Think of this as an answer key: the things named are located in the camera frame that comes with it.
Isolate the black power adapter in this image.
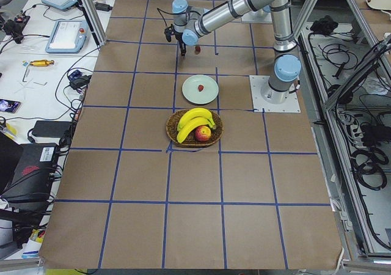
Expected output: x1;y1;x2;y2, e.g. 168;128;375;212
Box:
31;120;71;138

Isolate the black computer box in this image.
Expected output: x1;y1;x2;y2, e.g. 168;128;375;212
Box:
1;134;59;201

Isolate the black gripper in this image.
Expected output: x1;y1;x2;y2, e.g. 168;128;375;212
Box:
174;29;186;56

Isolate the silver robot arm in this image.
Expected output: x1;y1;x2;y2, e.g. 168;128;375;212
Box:
164;0;302;105

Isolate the aluminium frame post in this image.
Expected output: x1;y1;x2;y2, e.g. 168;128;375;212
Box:
77;0;106;47

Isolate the red apple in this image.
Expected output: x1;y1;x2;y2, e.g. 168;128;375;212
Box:
195;125;211;142

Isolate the light green plate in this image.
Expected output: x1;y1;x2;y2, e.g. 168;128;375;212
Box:
181;75;219;105

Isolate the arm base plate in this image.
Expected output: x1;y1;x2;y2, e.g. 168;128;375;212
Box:
249;75;301;113
241;9;272;24

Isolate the yellow handled tool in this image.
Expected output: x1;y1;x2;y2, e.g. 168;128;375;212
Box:
29;59;54;67

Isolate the yellow banana bunch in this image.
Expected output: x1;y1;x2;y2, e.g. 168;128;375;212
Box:
177;108;216;144

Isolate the near teach pendant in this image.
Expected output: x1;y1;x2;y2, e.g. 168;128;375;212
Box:
45;20;89;54

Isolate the wicker fruit basket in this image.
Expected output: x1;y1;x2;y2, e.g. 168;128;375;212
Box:
166;109;224;148

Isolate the smartphone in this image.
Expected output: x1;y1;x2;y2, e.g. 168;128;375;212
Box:
0;99;21;114

